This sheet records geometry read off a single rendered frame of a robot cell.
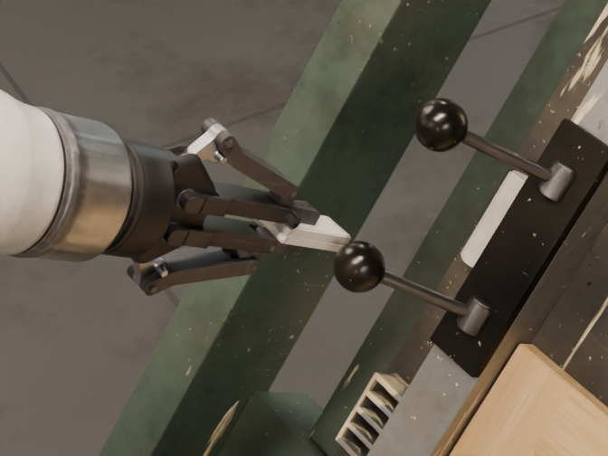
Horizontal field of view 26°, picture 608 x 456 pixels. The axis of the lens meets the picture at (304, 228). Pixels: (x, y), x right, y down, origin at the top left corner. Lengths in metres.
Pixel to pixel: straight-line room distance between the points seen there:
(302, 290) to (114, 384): 1.63
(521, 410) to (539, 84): 0.28
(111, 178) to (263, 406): 0.51
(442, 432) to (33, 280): 2.12
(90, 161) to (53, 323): 2.19
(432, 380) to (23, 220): 0.41
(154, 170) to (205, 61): 2.88
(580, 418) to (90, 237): 0.40
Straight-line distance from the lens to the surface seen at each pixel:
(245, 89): 3.59
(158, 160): 0.83
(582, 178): 0.97
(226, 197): 0.89
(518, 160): 0.96
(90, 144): 0.79
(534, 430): 1.01
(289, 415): 1.25
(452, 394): 1.03
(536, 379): 1.01
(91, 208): 0.78
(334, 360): 2.84
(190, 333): 1.20
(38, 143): 0.75
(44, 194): 0.76
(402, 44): 1.12
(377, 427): 1.08
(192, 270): 0.91
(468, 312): 1.00
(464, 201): 1.14
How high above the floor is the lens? 2.08
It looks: 42 degrees down
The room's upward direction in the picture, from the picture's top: straight up
